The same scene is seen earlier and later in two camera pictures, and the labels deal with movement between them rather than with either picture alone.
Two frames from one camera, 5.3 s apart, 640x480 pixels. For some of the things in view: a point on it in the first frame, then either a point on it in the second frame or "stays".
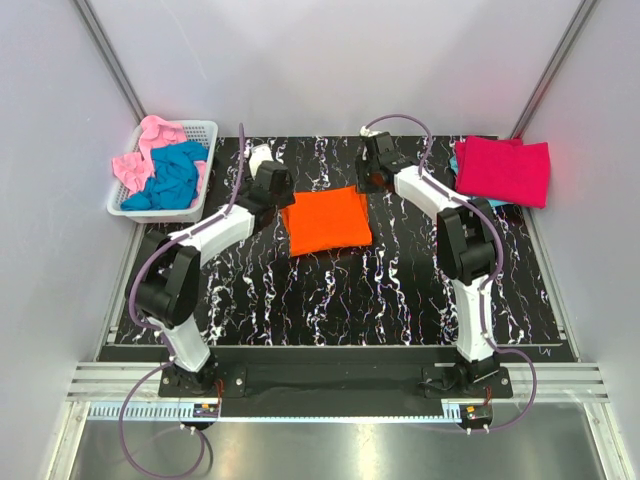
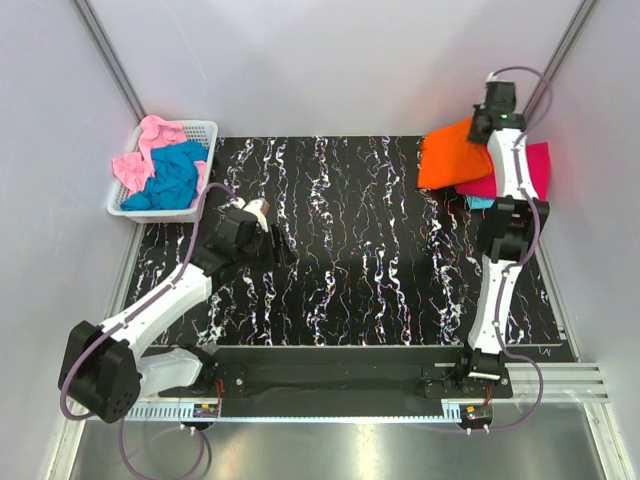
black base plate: (335, 381) stays
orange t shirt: (327, 219) to (447, 157)
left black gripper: (287, 197) to (278, 258)
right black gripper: (361, 163) to (473, 137)
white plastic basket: (204, 133) stays
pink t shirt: (132, 170) stays
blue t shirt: (176, 180) stays
